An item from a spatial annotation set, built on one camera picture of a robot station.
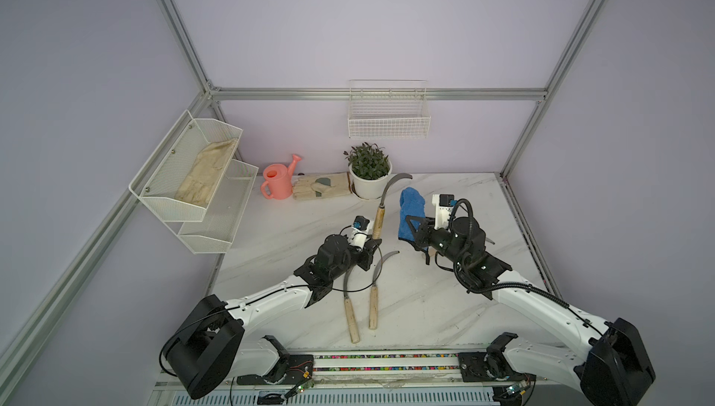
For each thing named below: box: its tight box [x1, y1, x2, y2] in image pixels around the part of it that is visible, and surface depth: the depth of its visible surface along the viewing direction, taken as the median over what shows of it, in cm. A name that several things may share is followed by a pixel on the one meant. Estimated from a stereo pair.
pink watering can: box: [260, 153, 302, 201], surface depth 110 cm
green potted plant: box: [343, 141, 391, 180], surface depth 103 cm
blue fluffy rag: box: [398, 187, 426, 243], surface depth 77 cm
